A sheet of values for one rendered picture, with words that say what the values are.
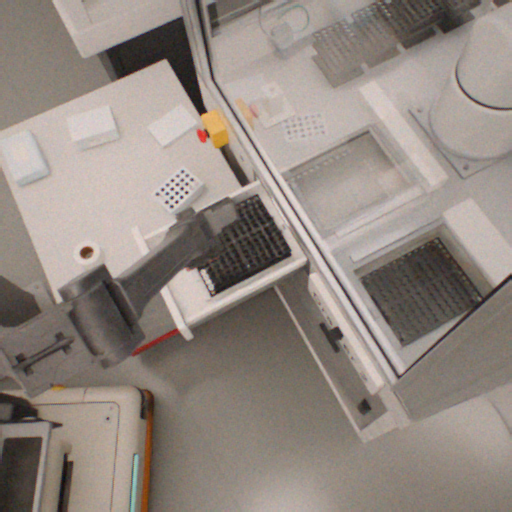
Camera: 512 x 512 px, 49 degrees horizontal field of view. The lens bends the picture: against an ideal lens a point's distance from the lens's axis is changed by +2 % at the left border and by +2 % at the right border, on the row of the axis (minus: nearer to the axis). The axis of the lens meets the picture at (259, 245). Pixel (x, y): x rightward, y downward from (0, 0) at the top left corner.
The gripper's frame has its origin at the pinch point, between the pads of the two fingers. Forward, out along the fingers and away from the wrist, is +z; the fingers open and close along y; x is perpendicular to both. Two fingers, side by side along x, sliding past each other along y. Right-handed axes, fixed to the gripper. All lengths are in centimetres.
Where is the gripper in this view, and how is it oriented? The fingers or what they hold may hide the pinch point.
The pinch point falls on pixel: (200, 261)
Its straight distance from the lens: 125.3
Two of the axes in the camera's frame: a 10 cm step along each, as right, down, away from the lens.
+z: 0.1, 3.7, 9.3
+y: -9.0, 4.1, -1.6
